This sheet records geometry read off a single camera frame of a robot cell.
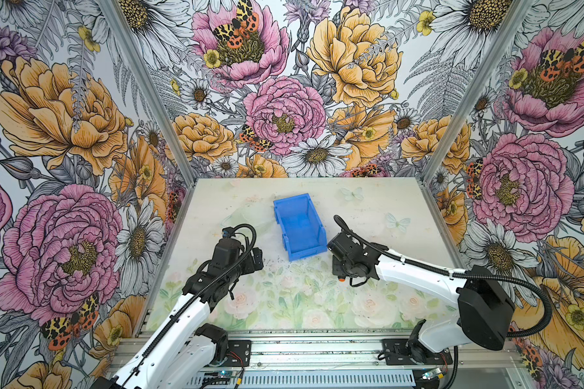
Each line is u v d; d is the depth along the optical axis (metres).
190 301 0.50
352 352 0.76
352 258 0.64
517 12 0.72
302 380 0.78
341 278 0.81
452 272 0.46
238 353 0.73
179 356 0.56
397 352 0.74
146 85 0.87
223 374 0.71
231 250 0.61
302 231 1.06
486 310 0.43
